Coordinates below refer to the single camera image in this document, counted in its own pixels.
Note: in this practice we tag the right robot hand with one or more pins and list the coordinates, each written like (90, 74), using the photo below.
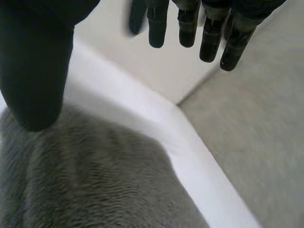
(33, 71)

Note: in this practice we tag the grey towel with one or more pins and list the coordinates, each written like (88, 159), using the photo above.
(83, 173)

